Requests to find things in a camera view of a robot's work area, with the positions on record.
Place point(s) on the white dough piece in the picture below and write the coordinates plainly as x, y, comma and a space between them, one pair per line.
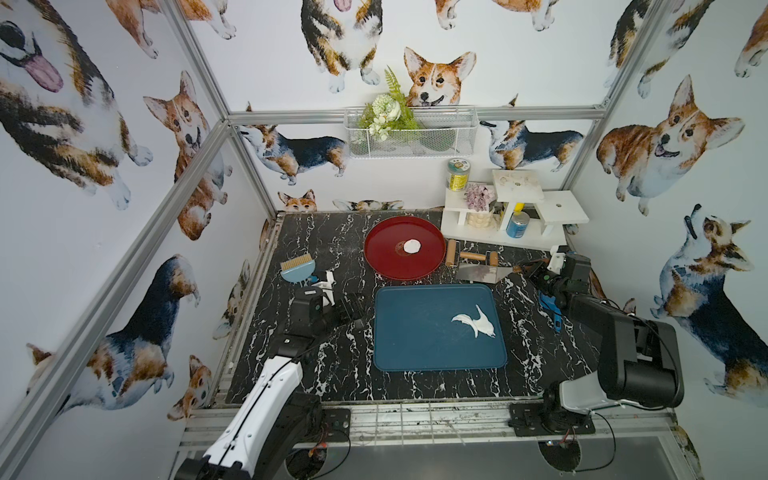
480, 325

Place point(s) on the teal plastic tray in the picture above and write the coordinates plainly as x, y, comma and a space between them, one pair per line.
413, 331

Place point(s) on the blue can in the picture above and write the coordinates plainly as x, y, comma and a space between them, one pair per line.
517, 225

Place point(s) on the red round tray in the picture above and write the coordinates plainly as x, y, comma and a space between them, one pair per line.
383, 248

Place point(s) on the light blue hand brush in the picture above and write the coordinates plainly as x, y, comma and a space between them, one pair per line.
298, 269

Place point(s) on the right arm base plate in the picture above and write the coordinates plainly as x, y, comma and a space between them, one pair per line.
535, 419

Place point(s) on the yellow sunflower seed can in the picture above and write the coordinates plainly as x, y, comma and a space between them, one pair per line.
458, 173

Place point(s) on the pink flower decoration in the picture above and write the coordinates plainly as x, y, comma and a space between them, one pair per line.
480, 197

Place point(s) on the white tiered shelf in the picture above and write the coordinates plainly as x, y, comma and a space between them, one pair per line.
550, 212

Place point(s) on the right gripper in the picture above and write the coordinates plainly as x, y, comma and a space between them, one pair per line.
541, 274

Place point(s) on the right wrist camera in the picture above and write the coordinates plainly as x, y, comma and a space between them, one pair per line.
557, 258

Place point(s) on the wooden double roller pin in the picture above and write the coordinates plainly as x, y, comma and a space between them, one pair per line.
454, 256

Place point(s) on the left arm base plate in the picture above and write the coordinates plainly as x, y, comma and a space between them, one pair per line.
333, 426

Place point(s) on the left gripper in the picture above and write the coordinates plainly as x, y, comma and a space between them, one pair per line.
313, 287

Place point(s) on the metal dough scraper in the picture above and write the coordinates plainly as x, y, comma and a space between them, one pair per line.
484, 273

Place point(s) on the white wire wall basket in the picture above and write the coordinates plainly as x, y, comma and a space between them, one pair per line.
441, 132

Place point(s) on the round white dumpling wrapper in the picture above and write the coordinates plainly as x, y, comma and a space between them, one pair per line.
411, 246

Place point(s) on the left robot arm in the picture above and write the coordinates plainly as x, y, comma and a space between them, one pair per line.
276, 415

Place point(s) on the artificial green white flowers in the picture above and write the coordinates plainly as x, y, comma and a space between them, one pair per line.
389, 115

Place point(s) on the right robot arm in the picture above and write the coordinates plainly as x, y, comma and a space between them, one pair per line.
638, 365

